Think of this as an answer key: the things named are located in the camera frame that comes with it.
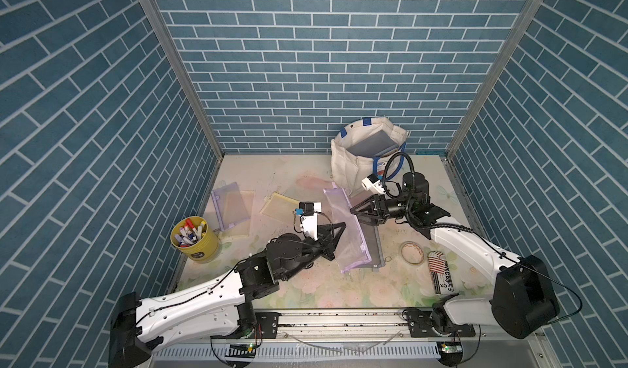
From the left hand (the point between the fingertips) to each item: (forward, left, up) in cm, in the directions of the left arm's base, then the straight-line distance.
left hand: (353, 230), depth 62 cm
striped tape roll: (-1, -32, -26) cm, 42 cm away
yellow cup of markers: (+7, +51, -19) cm, 55 cm away
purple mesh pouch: (-1, 0, -7) cm, 7 cm away
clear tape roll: (+6, -26, -29) cm, 39 cm away
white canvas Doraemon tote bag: (+35, -3, -15) cm, 38 cm away
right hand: (+6, -2, -4) cm, 7 cm away
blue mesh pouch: (+51, -15, -17) cm, 56 cm away
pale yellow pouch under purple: (+16, +39, -29) cm, 51 cm away
